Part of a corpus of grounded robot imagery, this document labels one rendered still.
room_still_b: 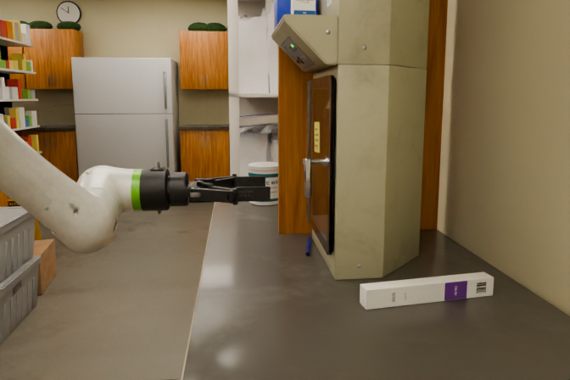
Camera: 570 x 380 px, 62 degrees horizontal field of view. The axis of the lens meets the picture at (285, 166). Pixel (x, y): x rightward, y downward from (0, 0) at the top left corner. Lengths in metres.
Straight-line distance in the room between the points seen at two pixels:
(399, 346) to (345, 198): 0.35
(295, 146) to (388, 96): 0.42
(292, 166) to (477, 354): 0.76
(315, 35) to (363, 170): 0.30
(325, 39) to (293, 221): 0.61
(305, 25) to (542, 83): 0.51
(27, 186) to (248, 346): 0.46
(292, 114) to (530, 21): 0.63
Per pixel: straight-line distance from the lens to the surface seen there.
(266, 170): 1.76
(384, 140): 1.05
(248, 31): 2.43
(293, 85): 1.37
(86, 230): 0.94
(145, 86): 5.97
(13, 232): 3.15
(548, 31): 1.16
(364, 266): 1.10
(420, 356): 0.83
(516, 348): 0.91
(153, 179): 1.04
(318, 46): 1.01
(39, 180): 0.93
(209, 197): 0.99
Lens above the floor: 1.34
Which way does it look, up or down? 8 degrees down
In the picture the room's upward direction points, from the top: straight up
